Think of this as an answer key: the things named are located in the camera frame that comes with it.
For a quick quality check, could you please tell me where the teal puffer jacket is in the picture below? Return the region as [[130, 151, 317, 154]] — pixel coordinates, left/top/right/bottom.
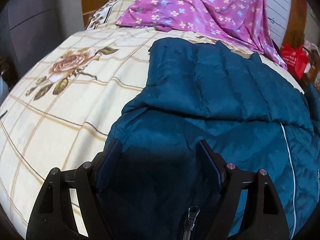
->
[[99, 38, 319, 239]]

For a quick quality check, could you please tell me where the cream floral bed sheet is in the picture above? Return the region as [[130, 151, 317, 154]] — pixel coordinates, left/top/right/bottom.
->
[[0, 0, 304, 239]]

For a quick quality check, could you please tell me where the red shopping bag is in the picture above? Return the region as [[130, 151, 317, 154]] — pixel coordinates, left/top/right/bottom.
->
[[280, 44, 309, 80]]

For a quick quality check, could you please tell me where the grey cabinet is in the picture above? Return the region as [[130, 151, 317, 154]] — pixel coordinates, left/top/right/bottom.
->
[[1, 0, 84, 78]]

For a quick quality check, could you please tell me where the purple floral cloth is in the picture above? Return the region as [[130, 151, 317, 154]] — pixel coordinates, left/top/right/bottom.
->
[[116, 0, 287, 69]]

